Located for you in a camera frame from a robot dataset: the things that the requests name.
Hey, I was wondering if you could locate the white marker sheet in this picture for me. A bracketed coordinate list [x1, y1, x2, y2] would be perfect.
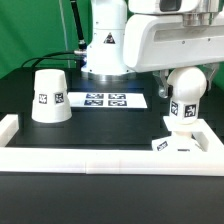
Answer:
[68, 92, 147, 109]

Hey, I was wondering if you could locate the white U-shaped frame barrier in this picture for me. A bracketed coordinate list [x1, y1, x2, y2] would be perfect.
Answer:
[0, 114, 224, 176]

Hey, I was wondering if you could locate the white lamp base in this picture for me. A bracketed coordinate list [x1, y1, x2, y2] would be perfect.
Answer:
[152, 116, 207, 152]

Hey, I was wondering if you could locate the white lamp shade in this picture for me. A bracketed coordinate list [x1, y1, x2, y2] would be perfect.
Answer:
[31, 69, 72, 123]

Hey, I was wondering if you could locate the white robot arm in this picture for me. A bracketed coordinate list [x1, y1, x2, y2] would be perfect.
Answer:
[82, 0, 224, 97]

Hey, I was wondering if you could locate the white lamp bulb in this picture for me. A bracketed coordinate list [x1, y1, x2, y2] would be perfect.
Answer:
[167, 67, 207, 124]

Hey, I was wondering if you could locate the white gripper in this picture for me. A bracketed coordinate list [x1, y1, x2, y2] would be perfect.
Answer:
[123, 12, 224, 98]

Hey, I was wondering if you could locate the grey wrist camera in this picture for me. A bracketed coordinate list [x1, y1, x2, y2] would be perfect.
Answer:
[128, 0, 200, 14]

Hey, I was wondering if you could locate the black cable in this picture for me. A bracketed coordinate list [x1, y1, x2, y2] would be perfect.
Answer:
[20, 50, 88, 69]

